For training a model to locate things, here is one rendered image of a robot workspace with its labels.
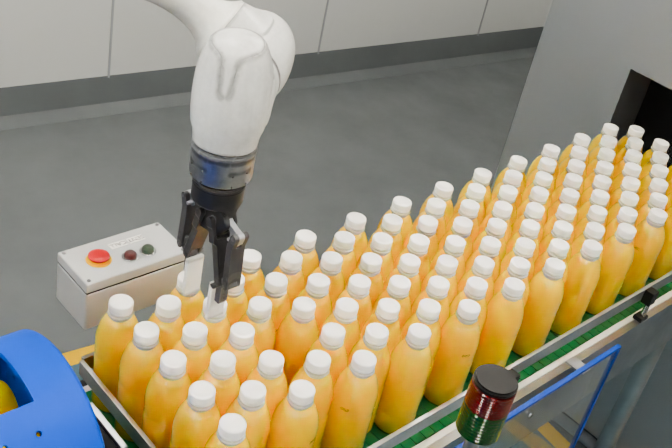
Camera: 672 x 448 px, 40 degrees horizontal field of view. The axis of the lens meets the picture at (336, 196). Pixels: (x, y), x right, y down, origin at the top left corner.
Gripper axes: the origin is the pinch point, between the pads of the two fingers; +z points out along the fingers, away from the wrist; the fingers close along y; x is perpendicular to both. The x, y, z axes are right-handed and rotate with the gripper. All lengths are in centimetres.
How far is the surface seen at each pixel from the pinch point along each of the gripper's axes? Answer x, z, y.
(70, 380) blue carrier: -27.3, -2.7, 9.5
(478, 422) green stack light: 16.5, -0.2, 41.9
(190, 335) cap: -1.8, 8.3, 0.5
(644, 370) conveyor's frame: 125, 57, 26
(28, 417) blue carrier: -33.9, -1.7, 11.6
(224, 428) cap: -8.4, 8.3, 18.6
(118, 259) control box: -0.5, 10.0, -22.9
